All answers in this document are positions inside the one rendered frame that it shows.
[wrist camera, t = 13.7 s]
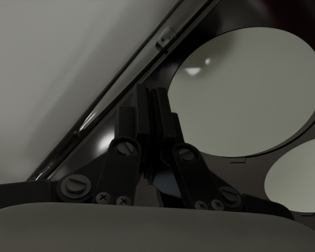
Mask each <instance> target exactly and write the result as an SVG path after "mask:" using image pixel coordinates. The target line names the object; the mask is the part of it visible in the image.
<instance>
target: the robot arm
mask: <svg viewBox="0 0 315 252"><path fill-rule="evenodd" d="M142 175H143V178H144V179H147V185H148V186H154V187H155V188H156V189H157V190H156V197H157V201H158V204H159V207H150V206H134V200H135V193H136V187H137V185H138V184H139V183H140V180H141V178H142ZM0 252H315V231H314V230H312V229H311V228H309V227H307V226H305V225H303V224H301V223H299V222H296V221H295V218H294V216H293V214H292V213H291V211H290V210H289V209H288V208H287V207H285V206H284V205H282V204H280V203H277V202H273V201H270V200H266V199H263V198H259V197H256V196H252V195H249V194H245V193H243V194H242V195H241V194H240V193H239V192H238V191H237V190H236V189H235V188H234V187H232V186H231V185H230V184H228V183H227V182H225V181H224V180H223V179H221V178H220V177H219V176H217V175H216V174H215V173H213V172H212V171H210V170H209V169H208V167H207V165H206V163H205V160H204V158H203V156H202V154H201V153H200V151H199V150H198V149H197V148H196V147H195V146H193V145H191V144H189V143H185V141H184V137H183V133H182V129H181V125H180V120H179V116H178V114H177V113H175V112H171V107H170V103H169V98H168V93H167V89H166V88H165V87H158V86H156V87H155V89H154V88H152V89H151V91H150V89H149V88H148V87H146V85H145V84H140V83H135V85H134V90H133V95H132V100H131V104H130V106H126V105H118V108H117V114H116V121H115V129H114V139H112V140H111V142H110V144H109V147H108V150H107V152H105V153H103V154H101V155H100V156H98V157H96V158H94V159H93V160H91V161H89V162H87V163H86V164H84V165H82V166H80V167H79V168H77V169H75V170H73V171H72V172H70V173H68V174H66V175H65V176H63V177H62V178H61V179H60V180H57V181H51V179H42V180H33V181H24V182H14V183H5V184H0Z"/></svg>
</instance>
